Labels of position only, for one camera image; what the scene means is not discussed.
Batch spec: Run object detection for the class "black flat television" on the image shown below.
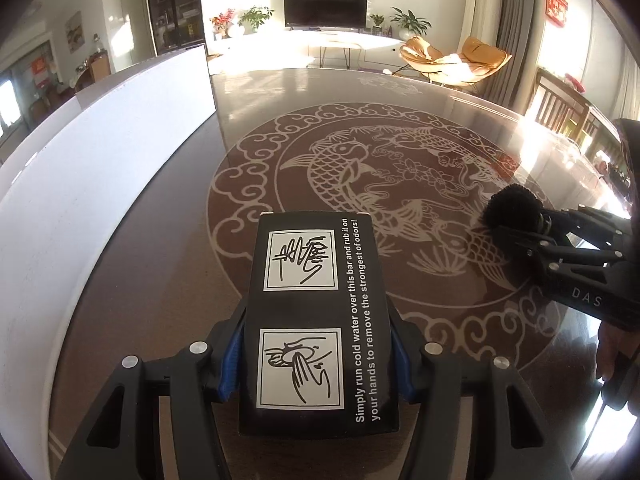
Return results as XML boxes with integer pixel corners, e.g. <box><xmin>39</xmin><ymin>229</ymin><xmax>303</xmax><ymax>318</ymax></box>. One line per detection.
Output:
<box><xmin>283</xmin><ymin>0</ymin><xmax>368</xmax><ymax>29</ymax></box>

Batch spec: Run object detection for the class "green potted plant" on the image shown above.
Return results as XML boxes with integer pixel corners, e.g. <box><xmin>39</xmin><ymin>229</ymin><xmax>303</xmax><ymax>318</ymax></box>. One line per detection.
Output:
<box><xmin>390</xmin><ymin>6</ymin><xmax>432</xmax><ymax>40</ymax></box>
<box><xmin>239</xmin><ymin>6</ymin><xmax>274</xmax><ymax>32</ymax></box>

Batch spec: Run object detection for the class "red flower plant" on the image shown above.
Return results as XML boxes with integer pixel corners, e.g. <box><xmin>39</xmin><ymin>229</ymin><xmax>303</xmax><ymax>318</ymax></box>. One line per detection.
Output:
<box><xmin>210</xmin><ymin>9</ymin><xmax>234</xmax><ymax>40</ymax></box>

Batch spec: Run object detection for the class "red wall hanging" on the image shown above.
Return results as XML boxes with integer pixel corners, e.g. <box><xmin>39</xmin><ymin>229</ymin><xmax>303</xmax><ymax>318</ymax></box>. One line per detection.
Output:
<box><xmin>546</xmin><ymin>0</ymin><xmax>568</xmax><ymax>28</ymax></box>

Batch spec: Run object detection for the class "black soap bar box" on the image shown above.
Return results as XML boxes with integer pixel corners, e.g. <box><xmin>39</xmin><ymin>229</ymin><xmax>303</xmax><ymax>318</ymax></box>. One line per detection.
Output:
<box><xmin>239</xmin><ymin>211</ymin><xmax>399</xmax><ymax>440</ymax></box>

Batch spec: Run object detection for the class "framed wall painting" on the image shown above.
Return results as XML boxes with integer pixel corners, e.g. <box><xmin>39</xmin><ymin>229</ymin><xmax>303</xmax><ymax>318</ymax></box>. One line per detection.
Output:
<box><xmin>65</xmin><ymin>11</ymin><xmax>85</xmax><ymax>53</ymax></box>

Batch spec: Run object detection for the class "white cardboard sorting box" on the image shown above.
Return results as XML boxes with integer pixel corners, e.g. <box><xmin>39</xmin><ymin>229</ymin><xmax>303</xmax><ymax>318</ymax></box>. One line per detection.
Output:
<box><xmin>1</xmin><ymin>47</ymin><xmax>215</xmax><ymax>479</ymax></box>

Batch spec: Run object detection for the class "orange lounge chair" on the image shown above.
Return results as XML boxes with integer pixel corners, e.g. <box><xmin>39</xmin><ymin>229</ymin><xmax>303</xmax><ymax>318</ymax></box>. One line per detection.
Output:
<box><xmin>399</xmin><ymin>36</ymin><xmax>512</xmax><ymax>87</ymax></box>

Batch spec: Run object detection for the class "white floor air conditioner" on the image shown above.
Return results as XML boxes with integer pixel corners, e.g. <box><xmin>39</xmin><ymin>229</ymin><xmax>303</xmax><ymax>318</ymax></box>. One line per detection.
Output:
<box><xmin>458</xmin><ymin>0</ymin><xmax>502</xmax><ymax>51</ymax></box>

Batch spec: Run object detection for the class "green potted plant left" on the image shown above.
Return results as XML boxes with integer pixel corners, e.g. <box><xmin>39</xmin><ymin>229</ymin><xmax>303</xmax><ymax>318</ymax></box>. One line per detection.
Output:
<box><xmin>239</xmin><ymin>6</ymin><xmax>274</xmax><ymax>32</ymax></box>

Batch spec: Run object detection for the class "black fuzzy glove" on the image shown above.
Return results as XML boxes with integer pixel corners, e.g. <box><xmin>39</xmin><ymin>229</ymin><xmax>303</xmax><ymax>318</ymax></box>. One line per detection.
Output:
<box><xmin>482</xmin><ymin>184</ymin><xmax>544</xmax><ymax>248</ymax></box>

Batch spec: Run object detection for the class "grey curtain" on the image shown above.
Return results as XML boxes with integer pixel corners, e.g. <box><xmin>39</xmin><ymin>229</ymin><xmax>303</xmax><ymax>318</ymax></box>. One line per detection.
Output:
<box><xmin>483</xmin><ymin>0</ymin><xmax>544</xmax><ymax>115</ymax></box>

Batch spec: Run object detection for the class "green potted plant right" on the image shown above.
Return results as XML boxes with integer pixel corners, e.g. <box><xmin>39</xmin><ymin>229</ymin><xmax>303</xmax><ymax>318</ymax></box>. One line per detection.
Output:
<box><xmin>390</xmin><ymin>6</ymin><xmax>432</xmax><ymax>40</ymax></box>

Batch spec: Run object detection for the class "wooden chair by window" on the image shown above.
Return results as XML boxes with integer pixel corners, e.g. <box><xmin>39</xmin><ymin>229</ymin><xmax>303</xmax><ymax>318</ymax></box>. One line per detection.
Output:
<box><xmin>525</xmin><ymin>67</ymin><xmax>623</xmax><ymax>166</ymax></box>

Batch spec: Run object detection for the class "person's right hand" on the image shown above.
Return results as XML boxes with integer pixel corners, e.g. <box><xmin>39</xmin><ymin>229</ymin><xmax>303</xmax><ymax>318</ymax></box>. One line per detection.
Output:
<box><xmin>596</xmin><ymin>322</ymin><xmax>639</xmax><ymax>382</ymax></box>

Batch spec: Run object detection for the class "dark glass display cabinet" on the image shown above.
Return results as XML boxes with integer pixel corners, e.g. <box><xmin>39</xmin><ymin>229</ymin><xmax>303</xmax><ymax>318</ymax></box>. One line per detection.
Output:
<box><xmin>148</xmin><ymin>0</ymin><xmax>204</xmax><ymax>55</ymax></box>

